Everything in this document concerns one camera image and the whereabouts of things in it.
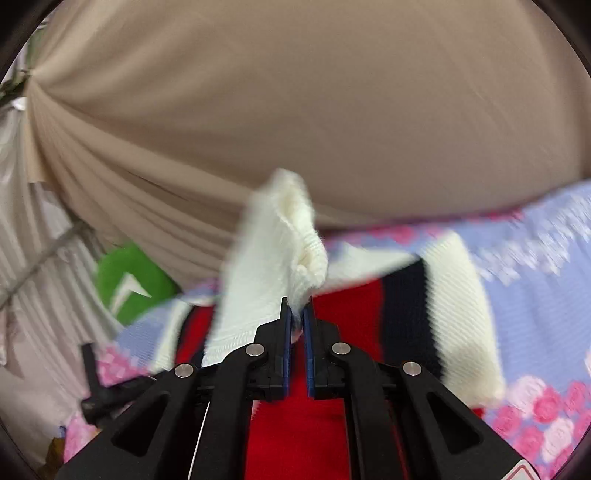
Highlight pink blue floral bedsheet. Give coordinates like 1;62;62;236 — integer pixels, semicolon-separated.
60;182;591;480

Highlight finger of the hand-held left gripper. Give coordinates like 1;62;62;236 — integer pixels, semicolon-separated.
81;344;158;425

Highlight grey rod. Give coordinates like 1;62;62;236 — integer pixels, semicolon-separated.
0;226;90;308

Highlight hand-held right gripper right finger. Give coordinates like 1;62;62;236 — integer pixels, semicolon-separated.
302;307;543;480

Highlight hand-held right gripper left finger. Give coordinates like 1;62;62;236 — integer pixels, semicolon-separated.
54;298;293;480

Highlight white satin curtain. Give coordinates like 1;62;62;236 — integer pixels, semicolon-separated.
0;97;125;464

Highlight green cushion with white mark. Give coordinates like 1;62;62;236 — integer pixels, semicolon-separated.
95;244;181;324

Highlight beige draped cloth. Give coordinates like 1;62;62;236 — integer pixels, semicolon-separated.
25;0;591;289

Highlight white red navy knit sweater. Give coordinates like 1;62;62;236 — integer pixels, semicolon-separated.
152;168;506;480

